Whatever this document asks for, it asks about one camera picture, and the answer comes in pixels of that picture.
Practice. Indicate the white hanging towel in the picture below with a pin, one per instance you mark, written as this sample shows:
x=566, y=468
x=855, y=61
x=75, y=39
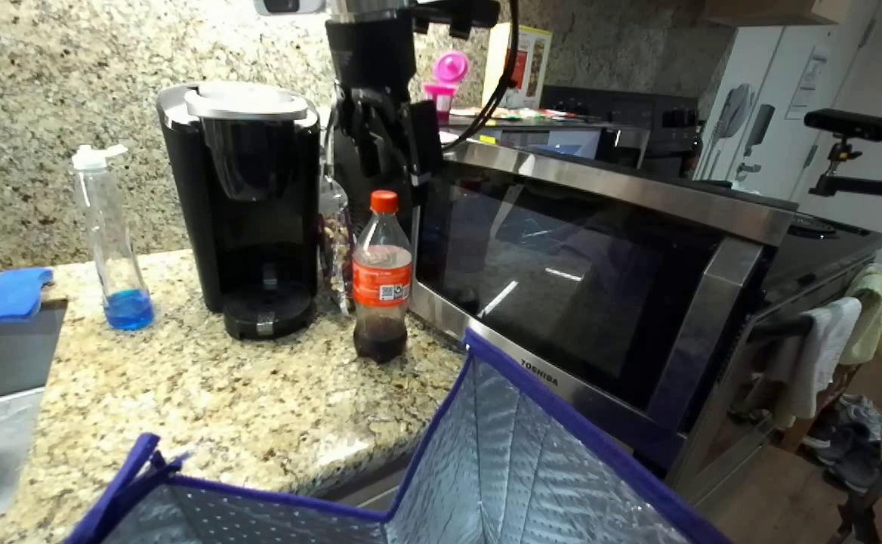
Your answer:
x=821, y=352

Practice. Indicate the black pod coffee maker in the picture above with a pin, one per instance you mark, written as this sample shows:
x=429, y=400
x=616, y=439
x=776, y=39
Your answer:
x=250, y=201

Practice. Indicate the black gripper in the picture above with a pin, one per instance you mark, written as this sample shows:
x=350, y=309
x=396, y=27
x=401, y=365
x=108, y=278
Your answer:
x=369, y=55

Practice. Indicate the coke bottle with orange cap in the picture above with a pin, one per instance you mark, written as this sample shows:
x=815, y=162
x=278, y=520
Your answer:
x=382, y=291

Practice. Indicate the pink plastic bottle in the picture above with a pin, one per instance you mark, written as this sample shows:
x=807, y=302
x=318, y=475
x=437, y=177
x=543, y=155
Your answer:
x=449, y=73

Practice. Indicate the clear glass jar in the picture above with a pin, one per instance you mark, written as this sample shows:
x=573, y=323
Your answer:
x=333, y=242

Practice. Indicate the clear water bottle blue liquid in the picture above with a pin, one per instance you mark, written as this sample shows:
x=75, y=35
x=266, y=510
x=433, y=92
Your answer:
x=124, y=302

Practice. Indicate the white red box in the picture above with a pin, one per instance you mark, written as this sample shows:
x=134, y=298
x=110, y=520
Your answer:
x=532, y=64

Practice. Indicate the black camera on stand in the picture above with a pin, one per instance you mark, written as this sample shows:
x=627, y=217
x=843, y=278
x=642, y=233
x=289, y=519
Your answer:
x=854, y=125

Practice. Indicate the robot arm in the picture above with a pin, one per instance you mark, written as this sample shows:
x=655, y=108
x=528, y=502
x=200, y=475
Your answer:
x=369, y=8

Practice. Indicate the black countertop appliance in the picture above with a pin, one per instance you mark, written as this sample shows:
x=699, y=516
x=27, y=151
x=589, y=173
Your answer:
x=624, y=123

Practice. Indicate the purple cloth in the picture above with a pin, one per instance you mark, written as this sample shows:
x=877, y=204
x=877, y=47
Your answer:
x=521, y=453

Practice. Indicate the black steel microwave oven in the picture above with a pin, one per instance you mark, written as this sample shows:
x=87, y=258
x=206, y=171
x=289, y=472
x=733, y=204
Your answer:
x=582, y=273

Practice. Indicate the blue cloth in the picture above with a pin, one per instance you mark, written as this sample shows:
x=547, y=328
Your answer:
x=7, y=293

